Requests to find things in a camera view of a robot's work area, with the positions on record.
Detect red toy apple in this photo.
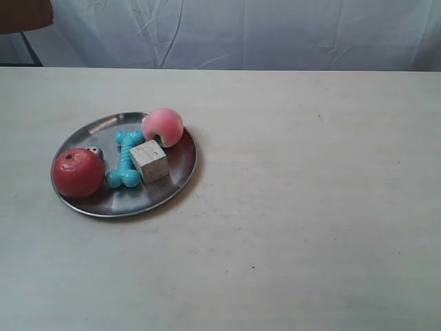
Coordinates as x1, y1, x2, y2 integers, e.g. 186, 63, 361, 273
51, 148, 105, 199

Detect pink toy peach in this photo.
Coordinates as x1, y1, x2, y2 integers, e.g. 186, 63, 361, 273
141, 108, 184, 148

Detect turquoise rubber bone toy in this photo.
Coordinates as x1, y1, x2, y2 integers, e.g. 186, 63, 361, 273
105, 130, 145, 188

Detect grey wooden cube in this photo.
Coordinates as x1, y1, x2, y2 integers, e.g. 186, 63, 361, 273
130, 140, 170, 184

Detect round steel plate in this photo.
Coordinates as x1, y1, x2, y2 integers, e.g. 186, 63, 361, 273
54, 112, 198, 218

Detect dark stand leg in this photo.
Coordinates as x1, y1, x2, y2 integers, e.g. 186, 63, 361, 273
20, 31, 43, 67

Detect white backdrop cloth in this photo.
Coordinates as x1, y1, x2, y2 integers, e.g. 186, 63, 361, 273
1, 1, 440, 71

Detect brown object top corner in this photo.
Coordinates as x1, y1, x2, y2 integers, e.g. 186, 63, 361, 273
0, 0, 54, 34

